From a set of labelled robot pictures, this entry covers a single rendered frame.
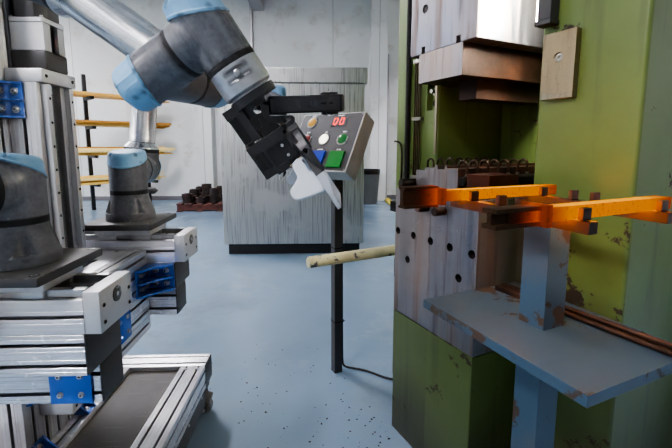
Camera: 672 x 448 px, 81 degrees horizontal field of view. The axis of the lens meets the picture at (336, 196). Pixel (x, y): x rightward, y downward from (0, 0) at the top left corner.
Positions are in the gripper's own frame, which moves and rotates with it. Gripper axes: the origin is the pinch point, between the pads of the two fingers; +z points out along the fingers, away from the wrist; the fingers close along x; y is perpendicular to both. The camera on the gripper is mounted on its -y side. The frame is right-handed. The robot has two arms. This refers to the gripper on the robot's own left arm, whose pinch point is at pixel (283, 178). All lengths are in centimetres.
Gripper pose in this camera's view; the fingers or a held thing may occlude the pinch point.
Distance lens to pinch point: 154.6
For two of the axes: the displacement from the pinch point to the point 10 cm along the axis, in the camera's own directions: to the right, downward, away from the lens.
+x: 0.4, 1.3, -9.9
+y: -10.0, 0.0, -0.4
